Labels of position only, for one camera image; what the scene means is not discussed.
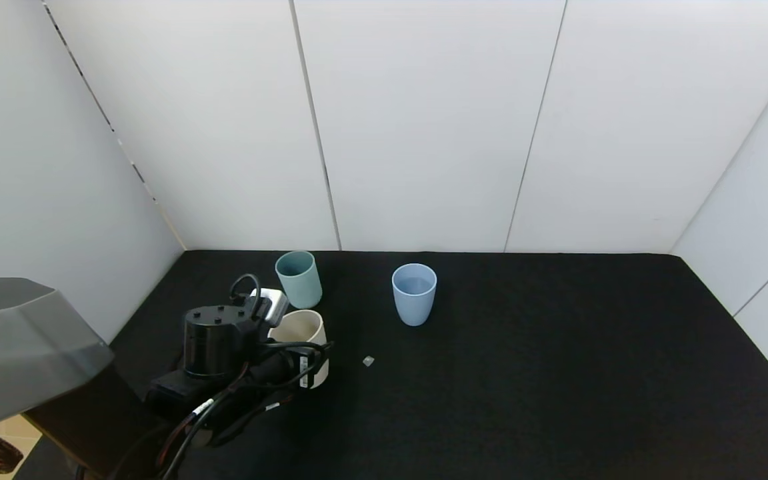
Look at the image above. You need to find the green plastic cup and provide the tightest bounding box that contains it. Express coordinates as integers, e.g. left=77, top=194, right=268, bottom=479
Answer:
left=275, top=250, right=323, bottom=310

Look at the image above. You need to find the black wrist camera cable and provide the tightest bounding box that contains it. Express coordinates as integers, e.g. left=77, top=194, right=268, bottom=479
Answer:
left=229, top=273, right=331, bottom=394

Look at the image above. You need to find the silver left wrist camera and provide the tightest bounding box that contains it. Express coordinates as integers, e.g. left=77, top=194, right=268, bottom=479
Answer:
left=249, top=287, right=290, bottom=328

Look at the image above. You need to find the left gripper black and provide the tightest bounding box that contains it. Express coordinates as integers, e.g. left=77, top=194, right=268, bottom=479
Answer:
left=254, top=341, right=335, bottom=390

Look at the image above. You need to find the cream plastic cup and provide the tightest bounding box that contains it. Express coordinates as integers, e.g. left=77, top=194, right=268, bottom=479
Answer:
left=268, top=309, right=330, bottom=390

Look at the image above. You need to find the blue plastic cup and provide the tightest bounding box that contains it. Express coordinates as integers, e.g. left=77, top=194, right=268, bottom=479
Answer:
left=391, top=263, right=438, bottom=327

